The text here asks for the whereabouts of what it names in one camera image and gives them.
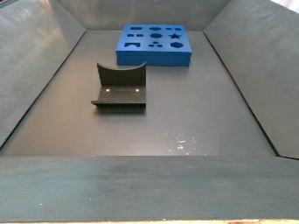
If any blue shape-sorting board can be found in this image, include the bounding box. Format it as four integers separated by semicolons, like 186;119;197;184
117;24;193;67

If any black angled stand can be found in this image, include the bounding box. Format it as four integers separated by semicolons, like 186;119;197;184
91;64;146;107

